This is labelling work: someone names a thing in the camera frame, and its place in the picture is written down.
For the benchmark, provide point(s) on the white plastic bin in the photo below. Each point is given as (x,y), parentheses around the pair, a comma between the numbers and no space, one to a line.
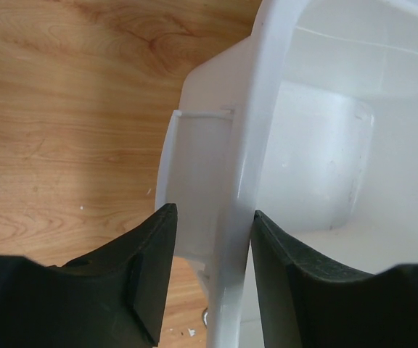
(312,120)

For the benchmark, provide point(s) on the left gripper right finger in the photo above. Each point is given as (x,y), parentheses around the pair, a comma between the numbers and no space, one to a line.
(307,299)

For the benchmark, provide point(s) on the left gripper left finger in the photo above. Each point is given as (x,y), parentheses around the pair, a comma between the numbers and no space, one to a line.
(113,296)

